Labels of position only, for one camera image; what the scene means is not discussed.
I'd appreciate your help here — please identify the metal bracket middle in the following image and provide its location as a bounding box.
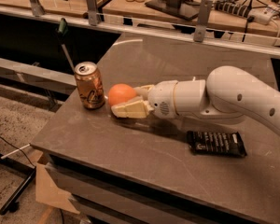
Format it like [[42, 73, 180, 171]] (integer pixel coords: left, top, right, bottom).
[[86, 0, 101, 26]]

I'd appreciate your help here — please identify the black rxbar chocolate wrapper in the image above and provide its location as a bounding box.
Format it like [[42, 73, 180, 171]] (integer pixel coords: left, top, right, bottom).
[[187, 131, 246, 157]]

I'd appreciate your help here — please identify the metal bracket right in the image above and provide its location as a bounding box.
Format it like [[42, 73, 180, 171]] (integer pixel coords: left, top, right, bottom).
[[193, 0, 213, 42]]

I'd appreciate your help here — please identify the metal bracket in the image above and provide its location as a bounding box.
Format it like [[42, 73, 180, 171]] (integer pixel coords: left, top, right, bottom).
[[29, 0, 45, 17], [86, 0, 101, 26], [193, 0, 213, 42]]

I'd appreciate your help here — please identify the orange fruit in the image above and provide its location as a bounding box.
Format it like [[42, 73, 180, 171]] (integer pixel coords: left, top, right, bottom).
[[108, 84, 136, 106]]

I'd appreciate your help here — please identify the black tripod leg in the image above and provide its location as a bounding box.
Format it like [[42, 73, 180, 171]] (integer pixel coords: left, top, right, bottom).
[[0, 118, 37, 217]]

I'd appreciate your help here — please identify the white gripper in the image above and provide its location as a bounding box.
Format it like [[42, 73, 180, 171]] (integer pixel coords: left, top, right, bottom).
[[111, 80, 177, 119]]

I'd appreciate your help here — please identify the metal rail frame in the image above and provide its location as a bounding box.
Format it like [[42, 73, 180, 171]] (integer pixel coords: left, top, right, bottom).
[[0, 5, 280, 59]]

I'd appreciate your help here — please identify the green handled tool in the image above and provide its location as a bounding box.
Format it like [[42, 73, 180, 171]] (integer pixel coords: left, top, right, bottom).
[[56, 18, 75, 71]]

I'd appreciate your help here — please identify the power strip with cables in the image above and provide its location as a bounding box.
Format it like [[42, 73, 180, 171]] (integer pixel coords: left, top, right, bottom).
[[214, 0, 280, 25]]

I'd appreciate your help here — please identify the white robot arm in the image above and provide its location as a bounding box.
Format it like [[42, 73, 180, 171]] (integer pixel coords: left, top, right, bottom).
[[108, 66, 280, 136]]

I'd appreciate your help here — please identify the black monitor stand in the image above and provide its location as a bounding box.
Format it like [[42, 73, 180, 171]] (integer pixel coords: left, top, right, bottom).
[[145, 0, 200, 21]]

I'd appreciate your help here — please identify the gold soda can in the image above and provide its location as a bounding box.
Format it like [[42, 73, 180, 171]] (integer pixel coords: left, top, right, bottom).
[[75, 62, 105, 109]]

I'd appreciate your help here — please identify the metal bracket left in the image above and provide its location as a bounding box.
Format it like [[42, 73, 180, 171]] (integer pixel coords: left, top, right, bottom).
[[29, 0, 45, 17]]

